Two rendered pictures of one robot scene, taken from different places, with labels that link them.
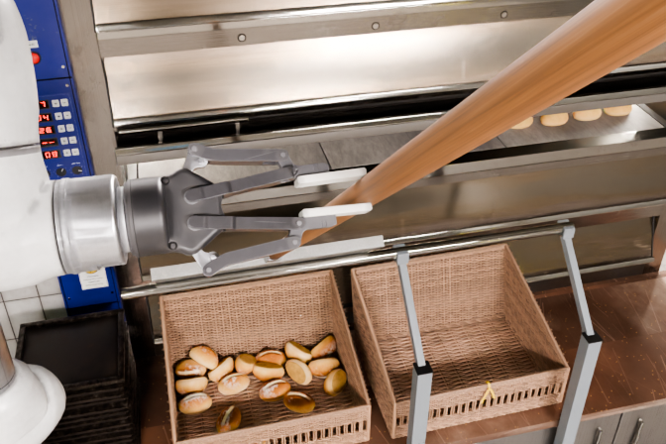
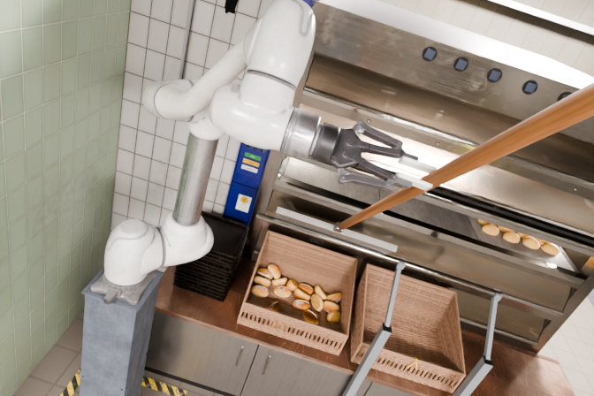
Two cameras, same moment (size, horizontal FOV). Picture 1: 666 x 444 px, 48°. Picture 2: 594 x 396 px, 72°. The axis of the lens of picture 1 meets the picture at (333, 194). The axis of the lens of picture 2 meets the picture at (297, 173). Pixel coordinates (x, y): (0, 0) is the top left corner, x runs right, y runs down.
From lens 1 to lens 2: 0.19 m
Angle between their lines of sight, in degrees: 13
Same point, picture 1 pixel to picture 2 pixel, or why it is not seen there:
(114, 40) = (309, 96)
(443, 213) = (428, 258)
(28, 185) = (285, 102)
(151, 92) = not seen: hidden behind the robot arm
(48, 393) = (206, 239)
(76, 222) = (298, 126)
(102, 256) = (300, 147)
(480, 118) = (539, 121)
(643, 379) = not seen: outside the picture
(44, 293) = (217, 202)
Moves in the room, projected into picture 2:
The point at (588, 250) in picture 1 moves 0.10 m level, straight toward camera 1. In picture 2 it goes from (500, 319) to (495, 326)
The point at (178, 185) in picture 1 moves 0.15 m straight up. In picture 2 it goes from (346, 134) to (375, 59)
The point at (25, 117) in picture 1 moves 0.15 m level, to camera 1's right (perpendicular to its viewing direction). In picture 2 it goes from (298, 72) to (372, 102)
